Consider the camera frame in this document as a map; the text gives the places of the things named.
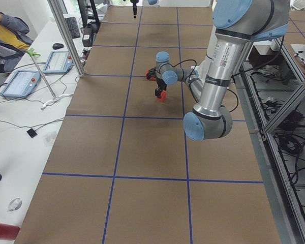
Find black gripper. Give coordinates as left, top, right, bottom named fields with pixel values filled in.
left=131, top=0, right=138, bottom=18
left=155, top=78, right=167, bottom=98

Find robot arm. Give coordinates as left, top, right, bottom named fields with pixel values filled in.
left=156, top=1, right=290, bottom=141
left=130, top=0, right=158, bottom=19

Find blue tape grid lines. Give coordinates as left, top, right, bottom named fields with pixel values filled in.
left=42, top=6, right=305, bottom=244

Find black monitor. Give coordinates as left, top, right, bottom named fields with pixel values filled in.
left=77, top=0, right=101, bottom=28

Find black box with label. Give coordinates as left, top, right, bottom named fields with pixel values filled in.
left=82, top=23, right=98, bottom=47

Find black keyboard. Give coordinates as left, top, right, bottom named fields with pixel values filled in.
left=65, top=17, right=81, bottom=39

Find black computer mouse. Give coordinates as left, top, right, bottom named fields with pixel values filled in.
left=52, top=43, right=64, bottom=50

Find far teach pendant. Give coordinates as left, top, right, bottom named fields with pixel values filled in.
left=43, top=51, right=73, bottom=75

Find teach pendant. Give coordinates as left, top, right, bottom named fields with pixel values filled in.
left=1, top=70, right=41, bottom=98
left=43, top=51, right=73, bottom=75

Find grabber stick tool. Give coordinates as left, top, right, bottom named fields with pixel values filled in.
left=26, top=48, right=73, bottom=111

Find person in yellow shirt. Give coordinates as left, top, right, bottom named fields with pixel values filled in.
left=0, top=12, right=33, bottom=73

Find small black square device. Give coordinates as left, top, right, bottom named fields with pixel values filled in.
left=27, top=128, right=37, bottom=138

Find near teach pendant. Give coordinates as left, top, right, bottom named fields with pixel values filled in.
left=1, top=70, right=41, bottom=98

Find red fire extinguisher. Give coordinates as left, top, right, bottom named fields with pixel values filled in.
left=0, top=223, right=20, bottom=241

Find aluminium frame post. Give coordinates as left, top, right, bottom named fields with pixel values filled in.
left=48, top=0, right=85, bottom=78

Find aluminium frame rack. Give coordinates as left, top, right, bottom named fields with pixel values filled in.
left=231, top=15, right=305, bottom=244

